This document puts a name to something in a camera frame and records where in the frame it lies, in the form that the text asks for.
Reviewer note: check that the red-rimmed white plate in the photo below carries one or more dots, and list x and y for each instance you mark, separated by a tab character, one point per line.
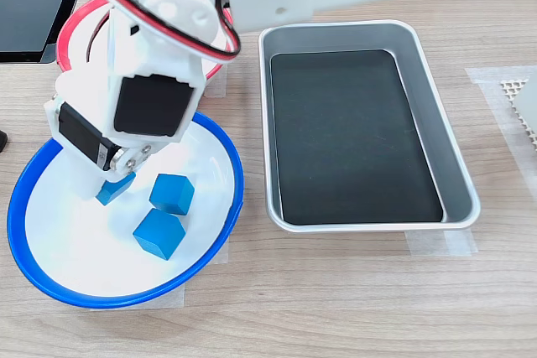
63	45

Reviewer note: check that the small black object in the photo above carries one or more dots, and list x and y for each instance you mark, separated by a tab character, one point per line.
3	142

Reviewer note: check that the steel tray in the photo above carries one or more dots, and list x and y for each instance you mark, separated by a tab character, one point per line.
457	190

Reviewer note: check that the black flat electronic device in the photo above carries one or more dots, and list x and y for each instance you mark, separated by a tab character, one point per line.
29	14

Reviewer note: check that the black tray mat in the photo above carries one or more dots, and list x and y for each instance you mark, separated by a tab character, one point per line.
344	144

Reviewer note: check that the pale perforated base plate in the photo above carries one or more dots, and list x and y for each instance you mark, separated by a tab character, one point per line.
514	87

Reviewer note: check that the blue-rimmed white plate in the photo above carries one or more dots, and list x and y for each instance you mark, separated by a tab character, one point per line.
189	240

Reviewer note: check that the blue cube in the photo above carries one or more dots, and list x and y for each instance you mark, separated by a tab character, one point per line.
111	192
159	234
172	194

